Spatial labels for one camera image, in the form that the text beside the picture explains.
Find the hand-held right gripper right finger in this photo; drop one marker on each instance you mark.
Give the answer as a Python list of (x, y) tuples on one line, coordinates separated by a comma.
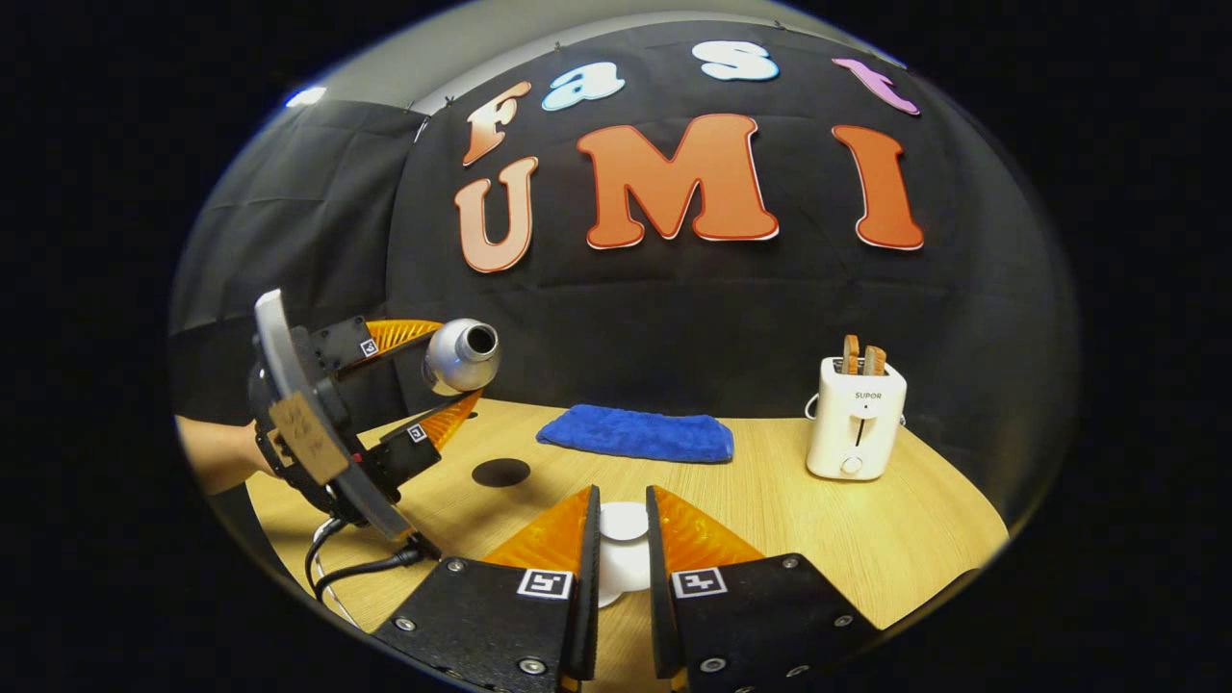
[(659, 616)]

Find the black backdrop cloth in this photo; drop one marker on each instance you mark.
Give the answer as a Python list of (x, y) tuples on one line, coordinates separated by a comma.
[(674, 318)]

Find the ceiling light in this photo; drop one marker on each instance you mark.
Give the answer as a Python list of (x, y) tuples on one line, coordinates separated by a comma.
[(306, 96)]

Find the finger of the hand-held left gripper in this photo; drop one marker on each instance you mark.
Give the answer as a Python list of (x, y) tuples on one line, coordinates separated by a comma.
[(351, 345), (414, 438)]

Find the white toaster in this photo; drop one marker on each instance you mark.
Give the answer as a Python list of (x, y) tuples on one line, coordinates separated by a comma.
[(857, 423)]

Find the blue towel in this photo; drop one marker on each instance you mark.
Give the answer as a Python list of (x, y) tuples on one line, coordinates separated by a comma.
[(635, 433)]

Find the silver water bottle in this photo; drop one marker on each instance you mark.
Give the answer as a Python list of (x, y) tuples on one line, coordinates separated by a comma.
[(457, 361)]

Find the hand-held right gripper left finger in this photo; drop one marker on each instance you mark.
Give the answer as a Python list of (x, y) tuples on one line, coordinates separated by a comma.
[(589, 616)]

